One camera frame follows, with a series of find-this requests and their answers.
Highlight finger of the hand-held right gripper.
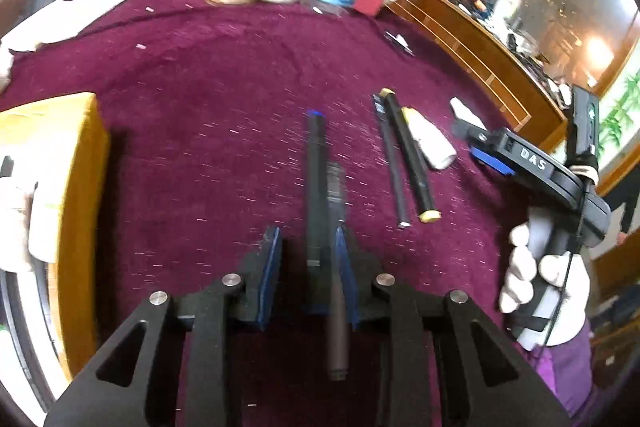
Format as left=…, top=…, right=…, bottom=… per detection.
left=451, top=119, right=506, bottom=148
left=469, top=146, right=513, bottom=176

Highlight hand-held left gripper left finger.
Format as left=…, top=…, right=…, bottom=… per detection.
left=44, top=227, right=283, bottom=427

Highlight black gel pen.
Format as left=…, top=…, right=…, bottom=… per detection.
left=371, top=94, right=412, bottom=229

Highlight grey translucent gel pen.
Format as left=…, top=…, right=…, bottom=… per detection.
left=326, top=162, right=350, bottom=382

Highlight person's right hand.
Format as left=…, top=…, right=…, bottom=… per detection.
left=499, top=223, right=592, bottom=349

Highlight white bottle orange cap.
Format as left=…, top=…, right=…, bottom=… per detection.
left=401, top=106, right=457, bottom=171

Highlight black marker yellow caps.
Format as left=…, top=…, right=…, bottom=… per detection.
left=379, top=88, right=442, bottom=225

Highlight green bamboo picture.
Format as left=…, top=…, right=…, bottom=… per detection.
left=597, top=74, right=640, bottom=172

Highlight yellow cardboard box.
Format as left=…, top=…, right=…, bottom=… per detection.
left=0, top=92, right=112, bottom=380

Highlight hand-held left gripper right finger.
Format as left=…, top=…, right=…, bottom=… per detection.
left=335, top=227, right=573, bottom=427

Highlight blue-capped black marker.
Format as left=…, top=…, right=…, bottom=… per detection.
left=306, top=109, right=335, bottom=270

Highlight black cable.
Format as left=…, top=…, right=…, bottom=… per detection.
left=544, top=157, right=593, bottom=350

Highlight wooden counter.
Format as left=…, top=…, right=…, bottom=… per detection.
left=382, top=0, right=640, bottom=202

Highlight purple velvet tablecloth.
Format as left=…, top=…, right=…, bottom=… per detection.
left=0, top=0, right=601, bottom=427

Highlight white paper sheet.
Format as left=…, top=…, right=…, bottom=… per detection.
left=0, top=0, right=140, bottom=54

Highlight person's right forearm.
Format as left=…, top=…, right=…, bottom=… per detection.
left=520, top=319, right=601, bottom=427

